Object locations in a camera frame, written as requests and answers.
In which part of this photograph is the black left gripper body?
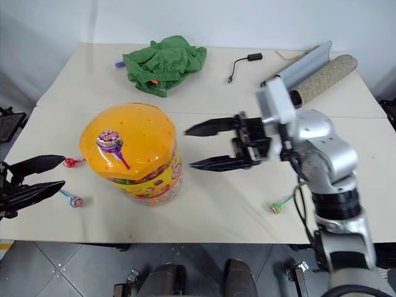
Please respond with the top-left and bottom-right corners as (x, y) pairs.
(0, 161), (17, 221)

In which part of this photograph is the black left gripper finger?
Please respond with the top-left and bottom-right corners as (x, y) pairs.
(2, 180), (66, 215)
(8, 154), (66, 184)

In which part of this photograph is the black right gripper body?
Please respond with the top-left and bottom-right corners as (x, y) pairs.
(230, 111), (282, 170)

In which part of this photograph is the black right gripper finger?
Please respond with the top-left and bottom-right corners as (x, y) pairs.
(184, 115), (240, 137)
(189, 155), (250, 173)

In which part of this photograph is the yellow lollipop jar orange lid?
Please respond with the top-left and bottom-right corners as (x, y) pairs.
(80, 102), (184, 208)

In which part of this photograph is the red lollipop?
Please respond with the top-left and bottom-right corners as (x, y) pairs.
(62, 157), (86, 169)

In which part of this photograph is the lollipop with blue stick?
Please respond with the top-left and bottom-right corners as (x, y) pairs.
(59, 189), (85, 209)

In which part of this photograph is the black equipment beside table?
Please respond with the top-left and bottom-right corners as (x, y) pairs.
(0, 106), (28, 144)
(378, 98), (396, 131)

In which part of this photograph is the lollipop with green stick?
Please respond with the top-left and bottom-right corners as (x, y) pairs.
(268, 194), (294, 215)

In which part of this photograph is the purple lollipop pink stick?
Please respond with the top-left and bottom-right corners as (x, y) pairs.
(95, 129), (131, 171)

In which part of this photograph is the crumpled green cloth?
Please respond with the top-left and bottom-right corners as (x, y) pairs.
(121, 35), (208, 100)

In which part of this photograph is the rolled grey mat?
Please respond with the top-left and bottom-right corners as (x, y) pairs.
(260, 40), (334, 93)

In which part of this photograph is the rolled beige mat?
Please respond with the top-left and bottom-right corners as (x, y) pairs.
(289, 54), (359, 108)

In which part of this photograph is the dark rounded shape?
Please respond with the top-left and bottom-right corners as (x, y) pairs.
(223, 259), (258, 297)
(144, 262), (187, 297)

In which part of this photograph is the table caster wheel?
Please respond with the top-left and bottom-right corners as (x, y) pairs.
(112, 268), (140, 297)
(285, 260), (311, 292)

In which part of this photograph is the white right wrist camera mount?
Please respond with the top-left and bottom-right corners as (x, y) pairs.
(257, 75), (297, 137)

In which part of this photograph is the black adapter with short cable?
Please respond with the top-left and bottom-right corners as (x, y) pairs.
(226, 53), (264, 85)

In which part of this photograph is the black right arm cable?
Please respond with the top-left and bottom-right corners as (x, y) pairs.
(290, 181), (320, 248)

